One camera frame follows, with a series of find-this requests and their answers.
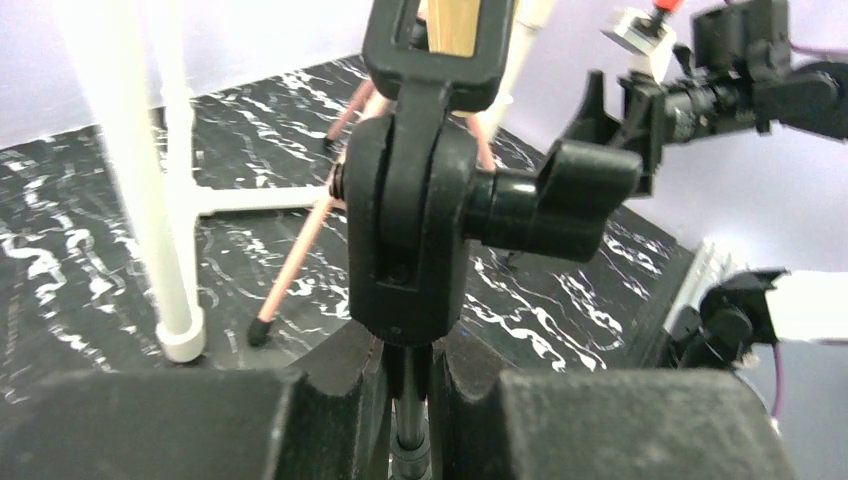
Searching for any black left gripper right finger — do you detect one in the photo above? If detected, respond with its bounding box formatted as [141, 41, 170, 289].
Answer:
[430, 332, 796, 479]

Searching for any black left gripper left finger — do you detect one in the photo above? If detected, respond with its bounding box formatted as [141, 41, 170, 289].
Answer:
[1, 369, 388, 479]

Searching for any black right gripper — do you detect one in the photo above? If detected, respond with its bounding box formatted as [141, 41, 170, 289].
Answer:
[559, 70, 756, 198]

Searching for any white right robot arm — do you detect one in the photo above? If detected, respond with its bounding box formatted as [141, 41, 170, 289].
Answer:
[625, 127, 847, 272]

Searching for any pink music stand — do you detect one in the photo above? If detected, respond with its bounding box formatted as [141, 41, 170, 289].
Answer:
[246, 0, 498, 349]

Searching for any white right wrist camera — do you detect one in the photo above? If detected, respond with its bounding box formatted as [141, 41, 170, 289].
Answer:
[602, 1, 682, 83]

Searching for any white PVC pipe frame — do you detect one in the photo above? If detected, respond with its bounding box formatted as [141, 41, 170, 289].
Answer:
[52, 0, 558, 364]

